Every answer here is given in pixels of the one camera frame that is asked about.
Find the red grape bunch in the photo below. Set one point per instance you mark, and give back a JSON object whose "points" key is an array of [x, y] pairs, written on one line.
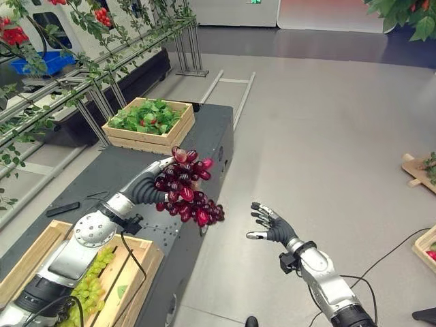
{"points": [[184, 190]]}

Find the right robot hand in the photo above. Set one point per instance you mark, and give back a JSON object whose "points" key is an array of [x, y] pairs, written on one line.
{"points": [[280, 229]]}

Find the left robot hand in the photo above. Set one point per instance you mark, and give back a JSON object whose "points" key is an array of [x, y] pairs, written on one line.
{"points": [[146, 190]]}

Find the dark robot foot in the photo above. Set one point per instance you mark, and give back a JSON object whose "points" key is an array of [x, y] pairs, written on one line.
{"points": [[251, 322]]}

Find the black remote control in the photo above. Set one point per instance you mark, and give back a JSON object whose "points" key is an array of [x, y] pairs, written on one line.
{"points": [[63, 208]]}

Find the black flat floor object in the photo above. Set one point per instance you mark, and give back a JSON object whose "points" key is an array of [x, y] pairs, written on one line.
{"points": [[425, 314]]}

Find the wooden crate with leaves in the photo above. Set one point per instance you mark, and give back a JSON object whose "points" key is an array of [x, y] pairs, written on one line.
{"points": [[150, 139]]}

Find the thin black stick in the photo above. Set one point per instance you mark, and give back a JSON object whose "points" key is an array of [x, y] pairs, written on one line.
{"points": [[98, 194]]}

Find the green plant with red peppers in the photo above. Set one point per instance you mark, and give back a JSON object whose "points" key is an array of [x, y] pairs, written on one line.
{"points": [[408, 15]]}

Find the white machine housing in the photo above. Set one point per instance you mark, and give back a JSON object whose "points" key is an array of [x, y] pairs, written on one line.
{"points": [[47, 24]]}

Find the red tomato cluster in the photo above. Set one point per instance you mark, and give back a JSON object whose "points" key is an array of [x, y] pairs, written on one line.
{"points": [[103, 17]]}

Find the green grape bunch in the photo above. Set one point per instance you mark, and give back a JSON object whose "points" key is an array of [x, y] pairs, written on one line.
{"points": [[89, 289]]}

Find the wooden crate with grapes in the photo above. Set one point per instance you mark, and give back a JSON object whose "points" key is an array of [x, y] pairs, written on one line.
{"points": [[136, 265]]}

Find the white cabinet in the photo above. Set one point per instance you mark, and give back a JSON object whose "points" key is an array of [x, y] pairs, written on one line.
{"points": [[235, 13]]}

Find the red flower cluster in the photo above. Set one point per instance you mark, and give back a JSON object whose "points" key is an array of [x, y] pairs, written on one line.
{"points": [[13, 34]]}

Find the metal trellis frame with vines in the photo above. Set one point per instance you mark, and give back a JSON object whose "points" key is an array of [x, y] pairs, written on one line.
{"points": [[102, 58]]}

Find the blue plastic bin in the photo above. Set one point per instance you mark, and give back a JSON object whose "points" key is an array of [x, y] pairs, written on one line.
{"points": [[51, 64]]}

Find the wooden board with plant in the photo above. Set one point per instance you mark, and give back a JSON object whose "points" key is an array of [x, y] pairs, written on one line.
{"points": [[417, 170]]}

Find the green leafy vines pile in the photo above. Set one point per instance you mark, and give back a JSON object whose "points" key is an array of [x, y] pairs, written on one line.
{"points": [[146, 117]]}

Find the metal ladder frame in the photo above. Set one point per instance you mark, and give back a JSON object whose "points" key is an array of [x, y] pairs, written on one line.
{"points": [[243, 95]]}

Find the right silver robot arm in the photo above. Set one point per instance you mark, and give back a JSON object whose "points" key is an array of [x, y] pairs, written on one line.
{"points": [[323, 276]]}

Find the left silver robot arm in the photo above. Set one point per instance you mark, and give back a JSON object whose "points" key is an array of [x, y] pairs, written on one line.
{"points": [[68, 259]]}

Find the wooden basket with fruit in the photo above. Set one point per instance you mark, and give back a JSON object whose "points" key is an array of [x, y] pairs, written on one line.
{"points": [[424, 247]]}

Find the white pink panel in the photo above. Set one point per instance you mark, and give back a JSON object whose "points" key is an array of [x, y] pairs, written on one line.
{"points": [[334, 15]]}

